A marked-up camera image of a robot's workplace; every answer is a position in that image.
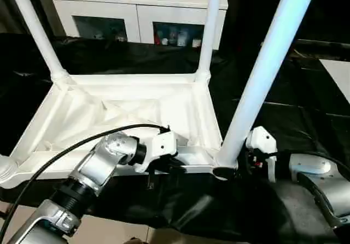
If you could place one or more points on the white plastic table top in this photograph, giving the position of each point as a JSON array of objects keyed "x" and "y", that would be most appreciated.
[{"x": 82, "y": 110}]

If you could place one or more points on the white plastic table leg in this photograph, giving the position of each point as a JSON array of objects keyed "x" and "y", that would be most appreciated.
[
  {"x": 35, "y": 28},
  {"x": 262, "y": 63},
  {"x": 212, "y": 22},
  {"x": 6, "y": 170}
]

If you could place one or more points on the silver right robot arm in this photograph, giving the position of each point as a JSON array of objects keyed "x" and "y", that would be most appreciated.
[{"x": 309, "y": 167}]

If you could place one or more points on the black mat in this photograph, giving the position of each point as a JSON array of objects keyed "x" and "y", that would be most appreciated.
[{"x": 191, "y": 200}]

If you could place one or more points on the white board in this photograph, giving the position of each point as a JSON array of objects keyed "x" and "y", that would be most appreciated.
[{"x": 339, "y": 74}]

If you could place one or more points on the black bar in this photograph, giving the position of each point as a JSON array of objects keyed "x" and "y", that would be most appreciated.
[{"x": 322, "y": 42}]

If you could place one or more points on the tall black cabinet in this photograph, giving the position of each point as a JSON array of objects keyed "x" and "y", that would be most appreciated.
[{"x": 238, "y": 17}]

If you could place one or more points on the white cabinet with glass doors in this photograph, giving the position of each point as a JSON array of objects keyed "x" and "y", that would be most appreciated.
[{"x": 95, "y": 11}]

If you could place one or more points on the grey curtain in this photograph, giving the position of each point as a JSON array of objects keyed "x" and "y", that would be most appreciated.
[{"x": 8, "y": 17}]

